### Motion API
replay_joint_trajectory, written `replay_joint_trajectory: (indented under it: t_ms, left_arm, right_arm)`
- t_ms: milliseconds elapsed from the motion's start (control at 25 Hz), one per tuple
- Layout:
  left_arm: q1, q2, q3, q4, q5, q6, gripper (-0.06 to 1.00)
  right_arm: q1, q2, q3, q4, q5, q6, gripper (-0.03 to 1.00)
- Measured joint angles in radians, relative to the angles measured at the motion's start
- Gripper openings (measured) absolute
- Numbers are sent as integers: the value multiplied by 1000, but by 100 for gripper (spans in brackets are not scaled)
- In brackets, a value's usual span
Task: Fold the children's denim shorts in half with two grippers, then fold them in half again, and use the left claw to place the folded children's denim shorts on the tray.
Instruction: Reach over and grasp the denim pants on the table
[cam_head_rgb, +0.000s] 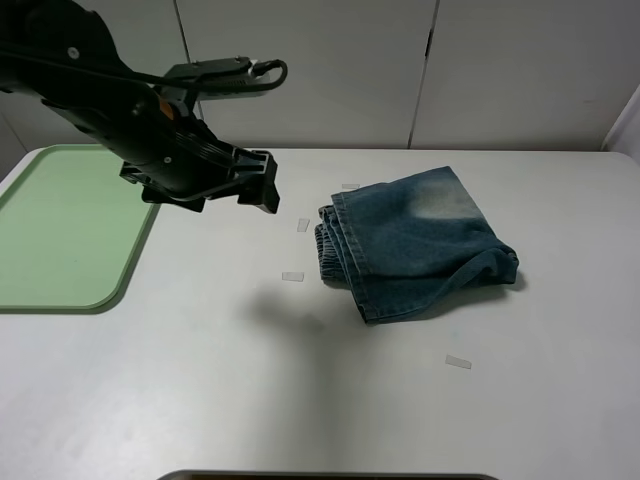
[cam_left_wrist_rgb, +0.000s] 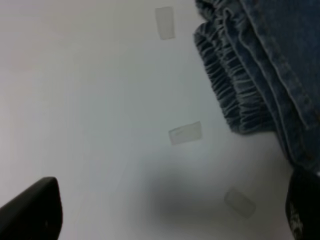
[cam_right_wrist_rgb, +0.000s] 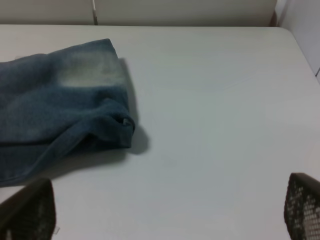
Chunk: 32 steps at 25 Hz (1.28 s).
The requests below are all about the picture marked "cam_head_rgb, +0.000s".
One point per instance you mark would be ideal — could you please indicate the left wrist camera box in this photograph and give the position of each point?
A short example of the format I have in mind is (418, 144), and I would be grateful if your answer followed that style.
(226, 76)

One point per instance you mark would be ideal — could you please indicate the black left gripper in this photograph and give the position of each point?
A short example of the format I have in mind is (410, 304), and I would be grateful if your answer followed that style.
(131, 124)

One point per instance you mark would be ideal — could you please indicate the green plastic tray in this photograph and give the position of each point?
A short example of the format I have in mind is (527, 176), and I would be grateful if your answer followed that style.
(72, 232)

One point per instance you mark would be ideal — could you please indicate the tape strip lower right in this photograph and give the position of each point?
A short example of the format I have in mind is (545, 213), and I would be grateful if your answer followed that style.
(458, 362)

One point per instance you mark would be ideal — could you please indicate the tape strip middle left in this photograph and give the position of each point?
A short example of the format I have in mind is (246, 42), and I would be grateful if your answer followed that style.
(293, 276)

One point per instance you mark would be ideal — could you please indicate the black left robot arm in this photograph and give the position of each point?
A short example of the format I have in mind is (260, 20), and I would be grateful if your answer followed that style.
(65, 56)

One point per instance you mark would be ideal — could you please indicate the tape strip upper left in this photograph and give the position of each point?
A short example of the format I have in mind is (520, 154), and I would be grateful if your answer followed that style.
(303, 224)

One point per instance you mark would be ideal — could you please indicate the children's blue denim shorts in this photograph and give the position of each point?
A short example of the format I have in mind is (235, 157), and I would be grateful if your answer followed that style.
(401, 247)

